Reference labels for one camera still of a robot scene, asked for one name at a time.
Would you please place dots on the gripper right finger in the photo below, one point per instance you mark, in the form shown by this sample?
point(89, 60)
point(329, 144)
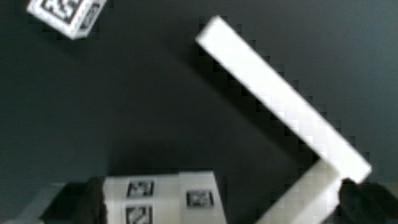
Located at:
point(368, 204)

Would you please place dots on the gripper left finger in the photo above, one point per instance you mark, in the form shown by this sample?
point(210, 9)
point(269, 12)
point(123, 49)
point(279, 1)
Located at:
point(68, 204)

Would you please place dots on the white chair leg block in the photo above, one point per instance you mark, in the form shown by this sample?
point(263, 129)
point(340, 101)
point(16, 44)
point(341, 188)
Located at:
point(164, 199)

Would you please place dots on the white tagged leg cube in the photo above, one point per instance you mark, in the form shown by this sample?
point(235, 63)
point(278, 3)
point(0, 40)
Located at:
point(70, 15)

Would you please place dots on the white U-shaped fence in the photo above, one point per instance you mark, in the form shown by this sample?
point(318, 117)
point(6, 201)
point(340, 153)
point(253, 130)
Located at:
point(308, 202)

